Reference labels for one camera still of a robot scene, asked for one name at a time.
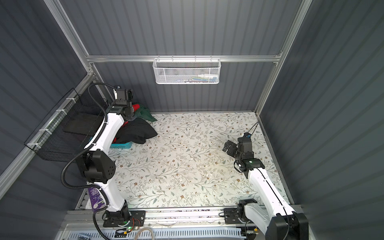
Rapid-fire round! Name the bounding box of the red t shirt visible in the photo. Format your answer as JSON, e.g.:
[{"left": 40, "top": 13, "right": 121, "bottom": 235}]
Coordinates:
[{"left": 123, "top": 104, "right": 140, "bottom": 126}]

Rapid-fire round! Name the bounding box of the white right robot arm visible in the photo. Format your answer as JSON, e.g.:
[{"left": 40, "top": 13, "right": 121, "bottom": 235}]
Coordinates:
[{"left": 221, "top": 132, "right": 309, "bottom": 240}]

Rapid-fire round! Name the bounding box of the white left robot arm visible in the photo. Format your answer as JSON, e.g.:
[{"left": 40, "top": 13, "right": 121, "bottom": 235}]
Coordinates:
[{"left": 76, "top": 89, "right": 134, "bottom": 226}]

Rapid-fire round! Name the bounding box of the green t shirt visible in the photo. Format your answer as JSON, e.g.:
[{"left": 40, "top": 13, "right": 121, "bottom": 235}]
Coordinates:
[{"left": 135, "top": 107, "right": 157, "bottom": 123}]

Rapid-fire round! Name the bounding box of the black t shirt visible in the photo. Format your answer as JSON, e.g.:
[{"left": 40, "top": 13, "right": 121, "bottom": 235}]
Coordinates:
[{"left": 113, "top": 118, "right": 158, "bottom": 145}]

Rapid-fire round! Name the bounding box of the teal plastic laundry basket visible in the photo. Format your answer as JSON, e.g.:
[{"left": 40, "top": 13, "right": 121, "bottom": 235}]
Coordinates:
[{"left": 85, "top": 137, "right": 132, "bottom": 152}]

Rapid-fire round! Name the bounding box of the purple booklet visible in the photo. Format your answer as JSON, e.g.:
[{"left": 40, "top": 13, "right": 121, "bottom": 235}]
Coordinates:
[{"left": 88, "top": 187, "right": 106, "bottom": 212}]

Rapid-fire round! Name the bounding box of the white wire mesh basket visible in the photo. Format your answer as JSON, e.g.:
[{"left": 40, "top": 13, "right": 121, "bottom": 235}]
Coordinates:
[{"left": 153, "top": 58, "right": 222, "bottom": 85}]

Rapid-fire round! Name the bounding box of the black wire mesh basket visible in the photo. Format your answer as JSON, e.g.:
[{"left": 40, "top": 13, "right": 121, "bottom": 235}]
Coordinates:
[{"left": 24, "top": 88, "right": 109, "bottom": 162}]

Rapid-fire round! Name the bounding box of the aluminium horizontal frame bar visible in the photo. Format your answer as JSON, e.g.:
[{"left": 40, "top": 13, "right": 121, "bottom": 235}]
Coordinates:
[{"left": 86, "top": 55, "right": 281, "bottom": 63}]

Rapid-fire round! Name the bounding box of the white slotted cable duct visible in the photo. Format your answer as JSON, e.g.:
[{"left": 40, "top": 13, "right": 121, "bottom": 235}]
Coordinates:
[{"left": 67, "top": 227, "right": 250, "bottom": 240}]

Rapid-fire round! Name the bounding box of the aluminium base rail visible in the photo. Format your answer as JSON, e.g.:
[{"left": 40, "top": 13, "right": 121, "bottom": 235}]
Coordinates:
[{"left": 64, "top": 204, "right": 304, "bottom": 229}]

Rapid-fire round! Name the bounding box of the aluminium corner frame post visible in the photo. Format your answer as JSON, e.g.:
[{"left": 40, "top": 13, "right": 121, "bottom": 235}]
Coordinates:
[{"left": 254, "top": 0, "right": 313, "bottom": 115}]

